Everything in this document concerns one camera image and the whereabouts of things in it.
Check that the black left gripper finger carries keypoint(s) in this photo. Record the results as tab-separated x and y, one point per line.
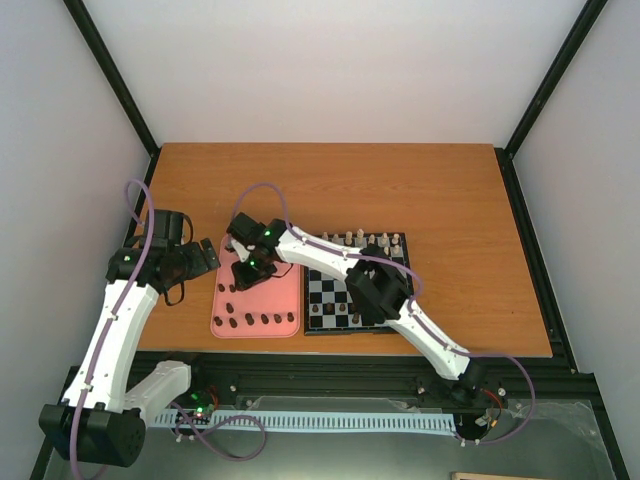
212	261
207	248

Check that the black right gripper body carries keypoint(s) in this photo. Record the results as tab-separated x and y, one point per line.
257	272

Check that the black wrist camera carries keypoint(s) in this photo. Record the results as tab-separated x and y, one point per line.
245	230
171	229

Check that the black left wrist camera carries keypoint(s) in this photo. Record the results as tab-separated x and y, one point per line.
171	229

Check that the black grey chess board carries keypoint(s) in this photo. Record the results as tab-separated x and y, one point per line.
321	289

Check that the black aluminium frame rail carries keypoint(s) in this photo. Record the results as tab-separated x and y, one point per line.
237	378

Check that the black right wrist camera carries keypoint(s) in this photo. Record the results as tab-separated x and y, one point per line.
245	230

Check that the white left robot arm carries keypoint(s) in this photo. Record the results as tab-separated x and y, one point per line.
100	419

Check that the light blue cable duct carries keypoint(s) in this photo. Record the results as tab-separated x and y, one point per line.
319	422

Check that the green led circuit board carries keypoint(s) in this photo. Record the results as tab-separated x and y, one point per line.
206	402

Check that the pink silicone tray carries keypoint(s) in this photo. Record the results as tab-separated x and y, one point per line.
278	295

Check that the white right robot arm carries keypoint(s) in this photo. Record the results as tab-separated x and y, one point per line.
378	287

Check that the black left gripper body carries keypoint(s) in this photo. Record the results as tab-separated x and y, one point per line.
188	268

